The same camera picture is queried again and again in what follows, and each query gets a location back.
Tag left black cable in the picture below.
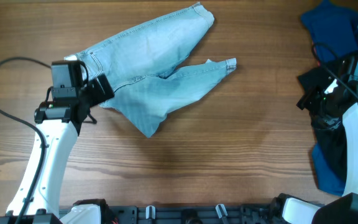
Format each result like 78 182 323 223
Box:
0 56 53 224

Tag light blue jeans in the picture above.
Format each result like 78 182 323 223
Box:
67 2 237 138

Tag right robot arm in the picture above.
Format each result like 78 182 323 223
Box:
269 55 358 223

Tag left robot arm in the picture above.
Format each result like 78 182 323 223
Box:
0 60 114 223

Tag right black cable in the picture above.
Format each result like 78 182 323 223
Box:
310 42 358 134

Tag black garment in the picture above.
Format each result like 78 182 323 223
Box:
297 12 358 184

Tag dark blue garment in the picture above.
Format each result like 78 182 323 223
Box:
300 1 358 62

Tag black cable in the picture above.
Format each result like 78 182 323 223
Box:
310 42 358 134
0 56 53 224

